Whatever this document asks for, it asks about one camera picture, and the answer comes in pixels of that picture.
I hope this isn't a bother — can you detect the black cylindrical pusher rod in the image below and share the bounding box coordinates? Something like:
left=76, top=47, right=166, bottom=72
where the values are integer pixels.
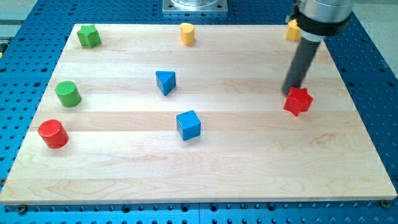
left=282, top=37, right=320, bottom=95

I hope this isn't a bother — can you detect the yellow heart block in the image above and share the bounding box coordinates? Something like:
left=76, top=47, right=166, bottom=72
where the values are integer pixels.
left=180, top=23, right=195, bottom=45

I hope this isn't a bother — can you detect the yellow block far right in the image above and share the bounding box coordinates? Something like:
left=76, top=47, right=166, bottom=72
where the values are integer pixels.
left=285, top=19, right=301, bottom=42

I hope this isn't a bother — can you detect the green star block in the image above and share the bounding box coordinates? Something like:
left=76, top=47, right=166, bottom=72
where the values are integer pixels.
left=77, top=24, right=101, bottom=49

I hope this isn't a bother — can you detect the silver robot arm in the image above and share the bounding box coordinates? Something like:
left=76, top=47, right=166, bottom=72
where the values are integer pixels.
left=282, top=0, right=354, bottom=96

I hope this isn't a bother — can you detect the blue cube block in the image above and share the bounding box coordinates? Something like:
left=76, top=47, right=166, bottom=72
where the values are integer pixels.
left=176, top=110, right=201, bottom=141

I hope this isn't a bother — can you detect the wooden board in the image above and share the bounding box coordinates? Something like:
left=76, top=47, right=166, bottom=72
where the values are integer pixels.
left=1, top=24, right=397, bottom=205

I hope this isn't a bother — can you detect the blue perforated table plate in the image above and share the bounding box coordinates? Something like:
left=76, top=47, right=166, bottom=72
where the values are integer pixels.
left=1, top=0, right=397, bottom=224

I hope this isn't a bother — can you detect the blue triangle block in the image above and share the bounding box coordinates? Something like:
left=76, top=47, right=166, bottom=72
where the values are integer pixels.
left=155, top=71, right=176, bottom=96

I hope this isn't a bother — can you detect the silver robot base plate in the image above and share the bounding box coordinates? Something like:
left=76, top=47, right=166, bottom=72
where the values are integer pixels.
left=162, top=0, right=228, bottom=13

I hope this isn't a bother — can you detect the red cylinder block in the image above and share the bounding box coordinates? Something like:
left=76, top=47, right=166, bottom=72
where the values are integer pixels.
left=38, top=119, right=69, bottom=149

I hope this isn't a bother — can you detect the green cylinder block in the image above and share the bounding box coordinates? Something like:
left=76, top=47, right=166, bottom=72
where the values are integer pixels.
left=55, top=81, right=81, bottom=108

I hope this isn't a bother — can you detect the red star block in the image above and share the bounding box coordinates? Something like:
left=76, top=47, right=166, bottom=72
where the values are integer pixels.
left=283, top=87, right=313, bottom=116

